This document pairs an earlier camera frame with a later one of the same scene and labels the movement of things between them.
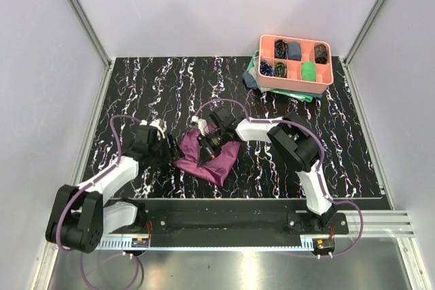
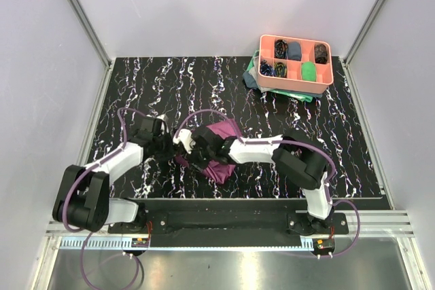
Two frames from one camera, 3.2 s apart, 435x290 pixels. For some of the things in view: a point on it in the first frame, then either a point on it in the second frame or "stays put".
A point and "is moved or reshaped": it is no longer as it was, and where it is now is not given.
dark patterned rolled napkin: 321,53 stays put
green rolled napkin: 308,71 stays put
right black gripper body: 213,142 to 199,158
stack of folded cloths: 251,79 stays put
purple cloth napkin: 216,170 is moved or reshaped
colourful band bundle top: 281,49 stays put
